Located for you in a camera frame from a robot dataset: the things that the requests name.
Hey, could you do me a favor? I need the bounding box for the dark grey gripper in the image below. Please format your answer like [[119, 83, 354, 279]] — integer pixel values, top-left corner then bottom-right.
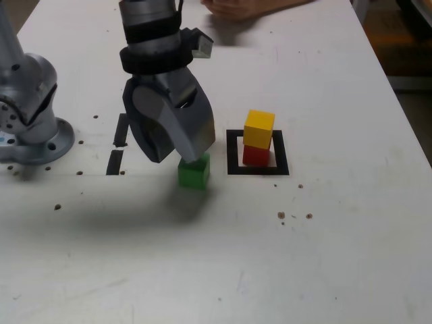
[[122, 65, 217, 166]]

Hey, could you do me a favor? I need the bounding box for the black tape square outline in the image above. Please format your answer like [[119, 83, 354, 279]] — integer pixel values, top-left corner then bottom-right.
[[226, 129, 290, 176]]

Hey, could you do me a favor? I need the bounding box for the small grey gripper camera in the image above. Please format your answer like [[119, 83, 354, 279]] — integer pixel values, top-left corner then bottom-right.
[[191, 28, 215, 59]]

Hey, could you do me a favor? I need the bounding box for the black tape strip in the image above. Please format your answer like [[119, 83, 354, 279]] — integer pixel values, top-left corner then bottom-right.
[[105, 113, 131, 176]]

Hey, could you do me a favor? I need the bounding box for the yellow cube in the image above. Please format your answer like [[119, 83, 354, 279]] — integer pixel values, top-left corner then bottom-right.
[[243, 109, 276, 150]]

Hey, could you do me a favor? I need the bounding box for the person's hand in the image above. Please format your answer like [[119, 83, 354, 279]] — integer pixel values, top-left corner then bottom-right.
[[200, 0, 271, 22]]

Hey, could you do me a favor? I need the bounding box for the grey metal frame bar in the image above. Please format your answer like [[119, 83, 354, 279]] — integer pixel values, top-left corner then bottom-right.
[[387, 74, 432, 91]]

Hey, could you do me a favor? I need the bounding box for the red cube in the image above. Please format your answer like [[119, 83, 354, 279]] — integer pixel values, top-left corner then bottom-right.
[[242, 144, 271, 167]]

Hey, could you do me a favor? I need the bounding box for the green cube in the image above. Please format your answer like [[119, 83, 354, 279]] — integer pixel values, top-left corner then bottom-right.
[[178, 152, 212, 190]]

